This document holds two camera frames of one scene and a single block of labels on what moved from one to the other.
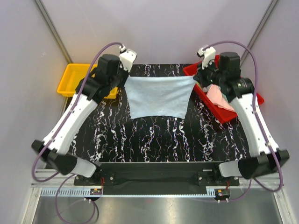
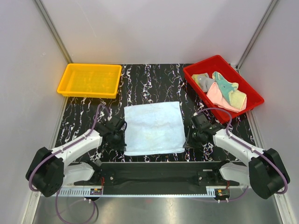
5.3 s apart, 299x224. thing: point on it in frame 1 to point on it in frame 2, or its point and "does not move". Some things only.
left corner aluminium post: x=53 y=31 does not move
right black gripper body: x=209 y=75 to x=196 y=137
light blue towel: x=163 y=96 to x=154 y=128
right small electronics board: x=222 y=193 does not move
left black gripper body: x=119 y=80 to x=118 y=142
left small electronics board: x=96 y=192 does not move
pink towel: x=215 y=94 does not move
